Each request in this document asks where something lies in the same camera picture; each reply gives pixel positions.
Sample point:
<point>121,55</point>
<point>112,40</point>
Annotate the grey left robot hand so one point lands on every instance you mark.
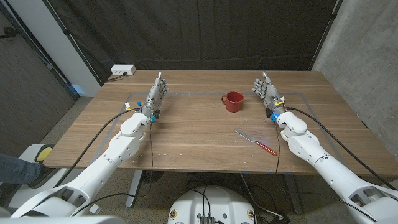
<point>154,96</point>

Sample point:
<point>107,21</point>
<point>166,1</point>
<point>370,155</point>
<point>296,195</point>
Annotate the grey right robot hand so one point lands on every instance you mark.
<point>270,93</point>

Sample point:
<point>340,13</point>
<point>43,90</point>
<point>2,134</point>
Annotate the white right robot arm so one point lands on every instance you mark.
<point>335,177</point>

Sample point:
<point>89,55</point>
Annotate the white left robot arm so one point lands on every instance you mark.
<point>93,174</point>

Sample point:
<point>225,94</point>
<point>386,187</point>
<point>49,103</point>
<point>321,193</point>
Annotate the red enamel mug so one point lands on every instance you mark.
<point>233,104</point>

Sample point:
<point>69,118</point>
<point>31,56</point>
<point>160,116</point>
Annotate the white power strip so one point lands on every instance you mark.
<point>122,69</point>

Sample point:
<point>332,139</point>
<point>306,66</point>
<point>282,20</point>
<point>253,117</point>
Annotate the black round floor disc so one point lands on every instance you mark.
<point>157,176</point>

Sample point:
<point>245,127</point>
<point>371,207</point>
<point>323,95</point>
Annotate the black backdrop curtain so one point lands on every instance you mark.
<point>202,31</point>

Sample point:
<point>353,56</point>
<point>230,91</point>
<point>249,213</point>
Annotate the grey table leg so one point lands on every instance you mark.
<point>134,189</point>
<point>293,196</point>

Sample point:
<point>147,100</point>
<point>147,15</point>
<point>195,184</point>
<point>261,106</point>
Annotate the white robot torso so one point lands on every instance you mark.
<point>211,202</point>

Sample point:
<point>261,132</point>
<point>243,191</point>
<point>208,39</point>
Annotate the black power adapter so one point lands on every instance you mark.
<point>280,219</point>

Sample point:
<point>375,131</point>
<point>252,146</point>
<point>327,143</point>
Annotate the small white floor box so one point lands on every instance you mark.
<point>95,209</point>

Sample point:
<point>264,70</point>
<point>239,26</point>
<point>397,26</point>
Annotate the black box on torso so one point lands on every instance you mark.
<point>206,220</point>

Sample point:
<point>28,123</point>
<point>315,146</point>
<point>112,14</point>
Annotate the white floor platform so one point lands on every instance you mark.
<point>29,150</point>

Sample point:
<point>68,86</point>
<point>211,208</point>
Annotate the blue jeans leg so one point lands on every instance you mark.
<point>15,169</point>

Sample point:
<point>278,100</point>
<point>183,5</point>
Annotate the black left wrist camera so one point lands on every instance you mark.
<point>156,114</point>

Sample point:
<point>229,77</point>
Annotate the black backdrop frame pole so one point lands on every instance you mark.
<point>322,40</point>
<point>73,42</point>

